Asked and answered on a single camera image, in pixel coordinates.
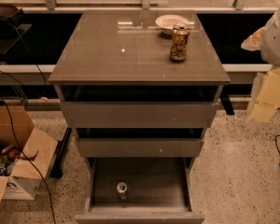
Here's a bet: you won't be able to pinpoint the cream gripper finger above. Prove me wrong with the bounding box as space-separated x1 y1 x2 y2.
241 27 265 51
248 68 280 123

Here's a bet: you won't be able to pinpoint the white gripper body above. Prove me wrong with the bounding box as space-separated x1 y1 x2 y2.
260 8 280 66

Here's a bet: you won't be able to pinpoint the silver redbull can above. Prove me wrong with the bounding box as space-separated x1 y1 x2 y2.
116 182 128 201

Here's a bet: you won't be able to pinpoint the gold soda can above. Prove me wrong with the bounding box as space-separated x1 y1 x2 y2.
170 23 190 62

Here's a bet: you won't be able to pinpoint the grey drawer cabinet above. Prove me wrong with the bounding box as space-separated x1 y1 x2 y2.
48 8 231 224

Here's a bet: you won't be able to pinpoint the top grey drawer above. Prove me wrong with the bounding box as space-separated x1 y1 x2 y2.
61 102 217 128

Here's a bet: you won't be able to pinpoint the bottom open grey drawer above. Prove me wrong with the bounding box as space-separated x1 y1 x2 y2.
75 158 204 224

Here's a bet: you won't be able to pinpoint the middle grey drawer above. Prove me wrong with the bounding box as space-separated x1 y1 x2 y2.
76 138 203 158

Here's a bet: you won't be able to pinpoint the white bowl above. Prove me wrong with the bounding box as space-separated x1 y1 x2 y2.
155 15 189 35

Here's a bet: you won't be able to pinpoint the black table leg base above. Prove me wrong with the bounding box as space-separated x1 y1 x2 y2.
49 127 72 179

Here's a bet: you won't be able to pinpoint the dark device on left shelf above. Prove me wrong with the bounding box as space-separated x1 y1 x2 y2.
0 5 32 55

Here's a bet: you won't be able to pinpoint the open cardboard box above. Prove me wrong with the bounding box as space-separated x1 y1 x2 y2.
0 106 57 202

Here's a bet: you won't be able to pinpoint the snack bags in box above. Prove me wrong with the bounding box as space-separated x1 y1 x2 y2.
0 146 21 176

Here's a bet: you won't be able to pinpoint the black cable on floor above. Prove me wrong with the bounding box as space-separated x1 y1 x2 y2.
0 63 58 224

